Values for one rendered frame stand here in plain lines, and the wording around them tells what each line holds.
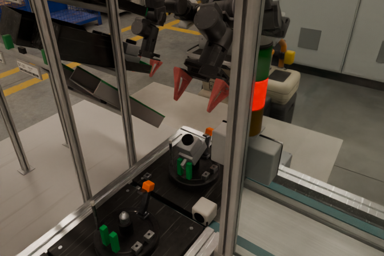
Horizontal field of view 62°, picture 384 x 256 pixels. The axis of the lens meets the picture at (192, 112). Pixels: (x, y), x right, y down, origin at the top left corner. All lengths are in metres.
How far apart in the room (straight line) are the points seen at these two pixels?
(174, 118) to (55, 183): 0.51
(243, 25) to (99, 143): 0.88
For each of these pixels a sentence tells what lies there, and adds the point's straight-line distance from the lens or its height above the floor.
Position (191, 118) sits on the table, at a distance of 1.30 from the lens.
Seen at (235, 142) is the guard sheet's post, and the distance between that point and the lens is 0.51.
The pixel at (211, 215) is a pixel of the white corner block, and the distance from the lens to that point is 0.78.
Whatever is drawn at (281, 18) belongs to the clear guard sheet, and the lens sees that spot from 0.42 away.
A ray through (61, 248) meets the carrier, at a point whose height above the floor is 0.97.
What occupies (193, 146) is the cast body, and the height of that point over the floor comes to 1.09.
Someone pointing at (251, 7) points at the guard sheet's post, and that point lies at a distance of 0.42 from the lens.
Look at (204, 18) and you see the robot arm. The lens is 0.72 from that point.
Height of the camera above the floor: 1.57
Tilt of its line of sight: 32 degrees down
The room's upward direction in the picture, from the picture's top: straight up
